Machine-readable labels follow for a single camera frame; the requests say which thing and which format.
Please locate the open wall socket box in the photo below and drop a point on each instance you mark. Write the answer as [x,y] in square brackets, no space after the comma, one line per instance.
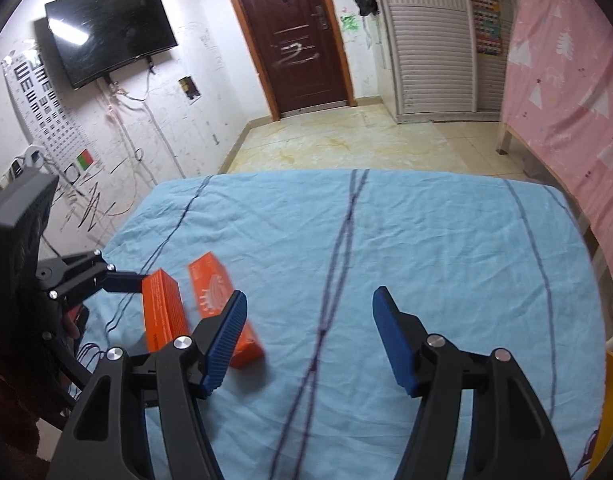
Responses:
[190,88]

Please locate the light blue striped cloth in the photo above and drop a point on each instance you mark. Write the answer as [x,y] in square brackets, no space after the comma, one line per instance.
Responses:
[411,235]

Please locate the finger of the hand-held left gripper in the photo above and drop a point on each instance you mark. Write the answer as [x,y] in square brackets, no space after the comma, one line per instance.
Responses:
[121,282]
[71,370]

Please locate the black hanging bag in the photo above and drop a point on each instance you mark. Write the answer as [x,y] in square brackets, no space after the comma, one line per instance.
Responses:
[365,4]

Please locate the wooden bed frame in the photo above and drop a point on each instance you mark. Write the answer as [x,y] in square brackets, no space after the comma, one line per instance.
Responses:
[503,140]

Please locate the orange box with white print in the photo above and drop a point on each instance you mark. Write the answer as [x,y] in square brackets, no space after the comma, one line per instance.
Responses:
[209,280]

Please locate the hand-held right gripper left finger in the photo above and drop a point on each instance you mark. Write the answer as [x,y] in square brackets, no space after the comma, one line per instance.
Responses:
[226,340]

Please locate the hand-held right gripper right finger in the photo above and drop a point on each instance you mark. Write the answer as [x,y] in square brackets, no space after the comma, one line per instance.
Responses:
[394,340]

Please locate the black wall television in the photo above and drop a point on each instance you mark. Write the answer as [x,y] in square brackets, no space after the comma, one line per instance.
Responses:
[111,35]

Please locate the yellow plastic bin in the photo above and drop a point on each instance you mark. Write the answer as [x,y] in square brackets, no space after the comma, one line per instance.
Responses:
[603,410]

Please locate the dark brown door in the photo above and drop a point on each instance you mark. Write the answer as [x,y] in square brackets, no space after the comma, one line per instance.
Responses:
[291,35]

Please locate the plain orange box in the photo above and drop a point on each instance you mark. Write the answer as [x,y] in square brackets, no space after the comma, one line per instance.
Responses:
[164,310]

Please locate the white eye chart poster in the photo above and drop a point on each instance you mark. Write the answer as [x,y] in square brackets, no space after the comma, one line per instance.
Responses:
[51,120]

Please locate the white louvered wardrobe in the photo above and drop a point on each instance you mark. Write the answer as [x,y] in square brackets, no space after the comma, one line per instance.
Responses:
[431,40]

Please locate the colourful grid wall poster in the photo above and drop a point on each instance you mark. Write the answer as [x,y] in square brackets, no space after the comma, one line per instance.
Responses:
[485,17]

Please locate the person's left hand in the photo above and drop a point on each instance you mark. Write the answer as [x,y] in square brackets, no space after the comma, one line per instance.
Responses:
[74,329]

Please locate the pink tree-print curtain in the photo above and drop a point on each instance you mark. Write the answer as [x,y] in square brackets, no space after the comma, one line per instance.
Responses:
[571,85]

